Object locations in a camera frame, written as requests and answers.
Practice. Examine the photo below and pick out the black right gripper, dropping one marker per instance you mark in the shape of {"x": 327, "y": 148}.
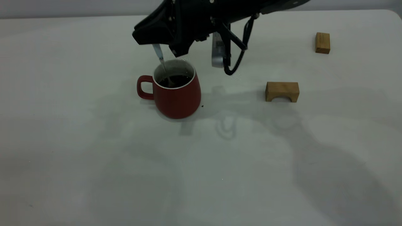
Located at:
{"x": 207, "y": 15}

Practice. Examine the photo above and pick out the red ceramic mug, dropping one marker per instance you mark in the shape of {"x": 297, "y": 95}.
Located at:
{"x": 177, "y": 100}

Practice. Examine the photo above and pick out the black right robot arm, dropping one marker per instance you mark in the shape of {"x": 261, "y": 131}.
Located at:
{"x": 282, "y": 4}

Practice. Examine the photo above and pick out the dark coffee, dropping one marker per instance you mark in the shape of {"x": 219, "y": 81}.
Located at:
{"x": 180, "y": 81}

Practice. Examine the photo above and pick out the arched wooden block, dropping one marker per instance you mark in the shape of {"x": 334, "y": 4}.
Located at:
{"x": 282, "y": 89}

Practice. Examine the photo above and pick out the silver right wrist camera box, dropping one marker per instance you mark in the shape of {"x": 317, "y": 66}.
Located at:
{"x": 217, "y": 51}

